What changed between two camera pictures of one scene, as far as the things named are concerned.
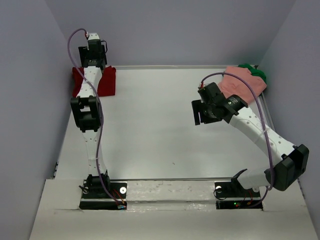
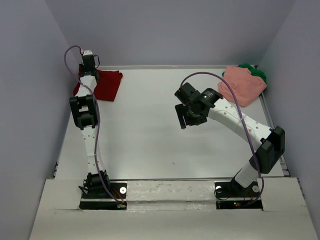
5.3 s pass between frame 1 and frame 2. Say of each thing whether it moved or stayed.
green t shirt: stayed
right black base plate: stayed
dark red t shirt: moved
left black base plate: stayed
